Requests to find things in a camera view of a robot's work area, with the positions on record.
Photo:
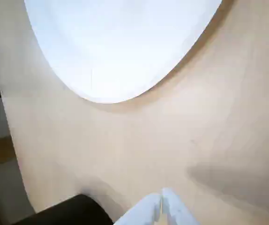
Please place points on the white dish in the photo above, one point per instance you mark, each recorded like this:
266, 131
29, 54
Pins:
115, 47

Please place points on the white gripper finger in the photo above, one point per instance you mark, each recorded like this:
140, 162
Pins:
176, 211
146, 211

